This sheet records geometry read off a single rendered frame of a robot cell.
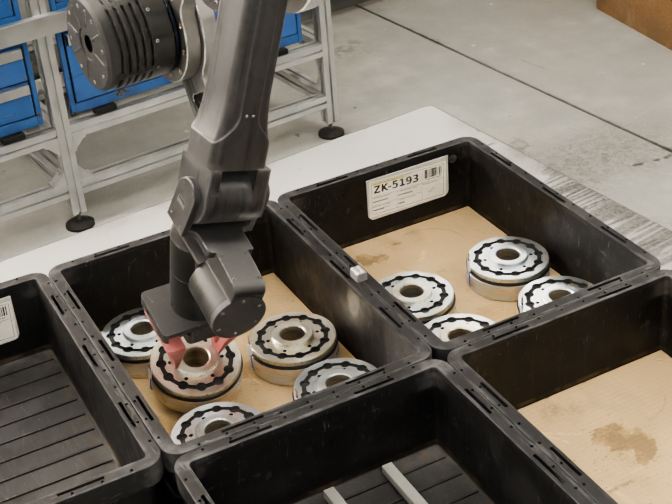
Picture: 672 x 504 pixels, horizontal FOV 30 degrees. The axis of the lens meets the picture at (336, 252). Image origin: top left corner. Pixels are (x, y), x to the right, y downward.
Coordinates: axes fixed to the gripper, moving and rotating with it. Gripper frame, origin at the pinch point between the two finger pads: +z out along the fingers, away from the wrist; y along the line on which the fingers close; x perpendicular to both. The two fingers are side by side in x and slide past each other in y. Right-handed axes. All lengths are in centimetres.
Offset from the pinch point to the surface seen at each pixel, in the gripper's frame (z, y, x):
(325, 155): 38, 51, 57
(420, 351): -9.9, 17.9, -16.0
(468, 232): 8.9, 44.4, 9.9
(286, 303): 9.0, 16.5, 8.7
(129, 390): -5.9, -9.9, -5.8
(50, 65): 99, 37, 167
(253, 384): 5.2, 5.9, -3.2
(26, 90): 104, 30, 165
